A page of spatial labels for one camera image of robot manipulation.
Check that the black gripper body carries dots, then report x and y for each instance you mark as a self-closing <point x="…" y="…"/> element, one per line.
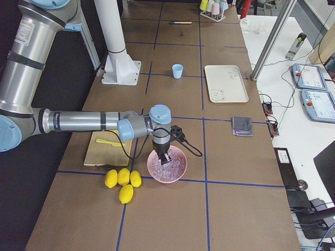
<point x="160" y="148"/>

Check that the light blue plastic cup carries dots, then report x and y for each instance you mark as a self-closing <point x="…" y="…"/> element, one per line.
<point x="177" y="70"/>

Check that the steel muddler rod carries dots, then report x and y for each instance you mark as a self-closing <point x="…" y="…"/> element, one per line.
<point x="181" y="22"/>

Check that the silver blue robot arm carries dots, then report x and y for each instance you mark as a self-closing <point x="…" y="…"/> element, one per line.
<point x="64" y="85"/>

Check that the pink bowl of ice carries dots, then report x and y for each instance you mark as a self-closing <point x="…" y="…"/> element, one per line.
<point x="171" y="171"/>

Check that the white cup rack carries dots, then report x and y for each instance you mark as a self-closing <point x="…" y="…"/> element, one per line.
<point x="214" y="17"/>

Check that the yellow cup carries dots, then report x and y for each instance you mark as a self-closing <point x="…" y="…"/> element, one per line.
<point x="203" y="5"/>

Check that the pink cup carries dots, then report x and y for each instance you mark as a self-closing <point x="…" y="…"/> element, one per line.
<point x="215" y="8"/>

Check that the whole yellow lemon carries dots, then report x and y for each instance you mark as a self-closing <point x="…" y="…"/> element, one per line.
<point x="126" y="193"/>
<point x="111" y="178"/>
<point x="123" y="177"/>
<point x="135" y="179"/>

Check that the yellow plastic knife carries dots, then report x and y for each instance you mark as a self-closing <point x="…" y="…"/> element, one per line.
<point x="115" y="144"/>

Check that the wooden cutting board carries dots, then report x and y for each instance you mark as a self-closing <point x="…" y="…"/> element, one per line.
<point x="99" y="154"/>

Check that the grey purple folded cloth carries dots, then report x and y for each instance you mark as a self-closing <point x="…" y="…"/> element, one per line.
<point x="242" y="126"/>

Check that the cream bear serving tray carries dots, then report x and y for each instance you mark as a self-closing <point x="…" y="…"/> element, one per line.
<point x="225" y="84"/>

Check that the black power strip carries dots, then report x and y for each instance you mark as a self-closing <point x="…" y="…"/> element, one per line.
<point x="267" y="108"/>
<point x="272" y="127"/>

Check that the blue teach pendant tablet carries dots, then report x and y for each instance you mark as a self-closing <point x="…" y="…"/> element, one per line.
<point x="319" y="105"/>
<point x="308" y="77"/>

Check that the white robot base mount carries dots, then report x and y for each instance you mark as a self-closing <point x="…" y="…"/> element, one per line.
<point x="120" y="69"/>

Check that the aluminium frame post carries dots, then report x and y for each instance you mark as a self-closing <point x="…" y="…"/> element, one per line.
<point x="272" y="38"/>

